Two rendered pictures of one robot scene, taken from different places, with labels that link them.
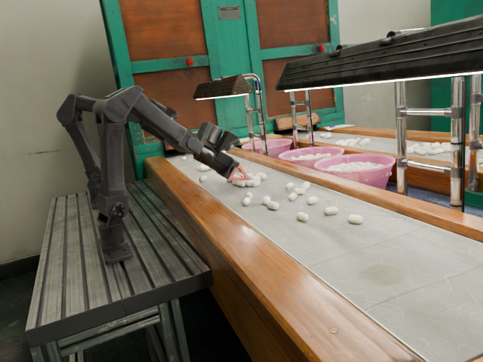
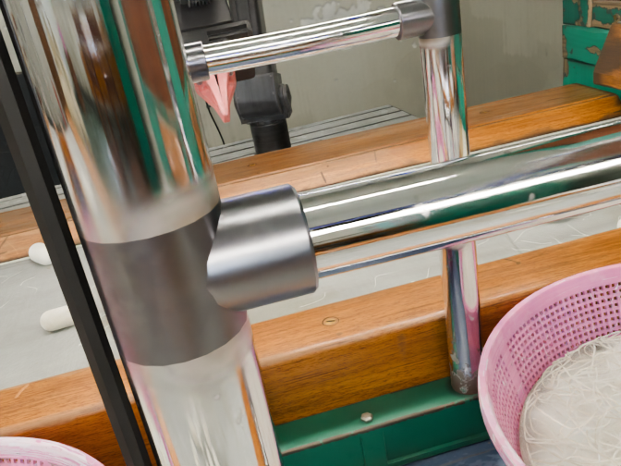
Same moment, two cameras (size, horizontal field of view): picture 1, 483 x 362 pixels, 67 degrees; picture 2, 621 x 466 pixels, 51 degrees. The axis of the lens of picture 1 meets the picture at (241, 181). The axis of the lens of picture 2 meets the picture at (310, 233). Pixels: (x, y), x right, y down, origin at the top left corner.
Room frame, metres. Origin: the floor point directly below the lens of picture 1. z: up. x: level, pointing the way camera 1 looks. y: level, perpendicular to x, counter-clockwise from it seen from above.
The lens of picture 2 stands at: (1.76, -0.44, 1.01)
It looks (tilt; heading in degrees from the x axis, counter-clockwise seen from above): 24 degrees down; 100
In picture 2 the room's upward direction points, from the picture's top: 10 degrees counter-clockwise
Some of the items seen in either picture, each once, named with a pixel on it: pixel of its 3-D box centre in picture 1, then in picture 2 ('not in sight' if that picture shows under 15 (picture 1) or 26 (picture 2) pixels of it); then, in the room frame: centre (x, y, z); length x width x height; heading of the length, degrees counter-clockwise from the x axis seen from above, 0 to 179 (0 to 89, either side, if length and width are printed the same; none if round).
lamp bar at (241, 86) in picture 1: (216, 88); not in sight; (1.66, 0.05, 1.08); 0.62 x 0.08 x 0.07; 19
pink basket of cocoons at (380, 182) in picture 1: (353, 174); not in sight; (1.23, -0.39, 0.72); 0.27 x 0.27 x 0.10
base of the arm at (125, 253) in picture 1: (112, 235); not in sight; (0.97, 0.38, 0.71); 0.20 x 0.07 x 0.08; 23
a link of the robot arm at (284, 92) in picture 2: (96, 178); (264, 104); (1.53, 0.60, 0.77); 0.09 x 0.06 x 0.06; 179
